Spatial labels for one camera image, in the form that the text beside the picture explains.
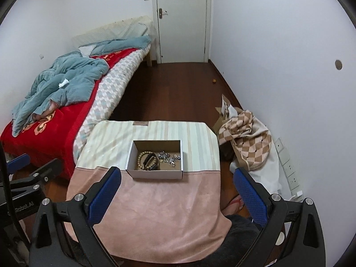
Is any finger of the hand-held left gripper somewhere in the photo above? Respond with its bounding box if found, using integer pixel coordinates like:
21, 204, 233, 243
8, 158, 63, 196
7, 153, 31, 174

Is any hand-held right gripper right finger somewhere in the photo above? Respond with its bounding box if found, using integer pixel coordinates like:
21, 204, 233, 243
233, 167, 326, 267

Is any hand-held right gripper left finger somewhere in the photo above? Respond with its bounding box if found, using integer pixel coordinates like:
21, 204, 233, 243
29, 166, 123, 267

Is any wooden bead bracelet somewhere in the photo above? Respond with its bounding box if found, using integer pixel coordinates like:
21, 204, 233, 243
137, 151, 151, 171

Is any white cardboard box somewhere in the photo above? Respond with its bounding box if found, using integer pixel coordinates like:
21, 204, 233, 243
126, 140, 184, 180

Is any black smartwatch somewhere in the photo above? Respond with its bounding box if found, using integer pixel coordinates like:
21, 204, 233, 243
143, 153, 161, 171

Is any red flip-flop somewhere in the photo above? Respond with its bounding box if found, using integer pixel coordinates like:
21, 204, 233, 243
228, 195, 245, 209

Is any person's foot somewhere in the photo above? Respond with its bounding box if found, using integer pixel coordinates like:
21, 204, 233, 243
224, 195, 247, 215

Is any white plastic bag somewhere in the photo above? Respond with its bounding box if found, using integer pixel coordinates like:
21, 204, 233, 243
229, 119, 282, 198

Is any bed with red blanket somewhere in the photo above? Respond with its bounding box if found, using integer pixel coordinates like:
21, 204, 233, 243
0, 48, 140, 180

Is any brown checkered cloth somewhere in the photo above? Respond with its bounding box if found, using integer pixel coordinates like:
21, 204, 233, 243
217, 111, 272, 171

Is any pink striped covered table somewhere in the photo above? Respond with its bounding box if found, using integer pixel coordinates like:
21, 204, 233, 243
65, 120, 233, 263

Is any blue quilt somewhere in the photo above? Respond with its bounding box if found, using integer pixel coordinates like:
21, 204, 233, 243
11, 36, 152, 137

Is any checkered bed sheet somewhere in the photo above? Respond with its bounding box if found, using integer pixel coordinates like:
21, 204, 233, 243
73, 51, 148, 164

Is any wooden bed leg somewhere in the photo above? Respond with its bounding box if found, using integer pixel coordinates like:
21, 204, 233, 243
146, 37, 154, 67

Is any striped pillow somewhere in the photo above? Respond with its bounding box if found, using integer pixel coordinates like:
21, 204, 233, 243
72, 16, 154, 48

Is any white door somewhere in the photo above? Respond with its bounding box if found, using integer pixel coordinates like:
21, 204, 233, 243
152, 0, 214, 64

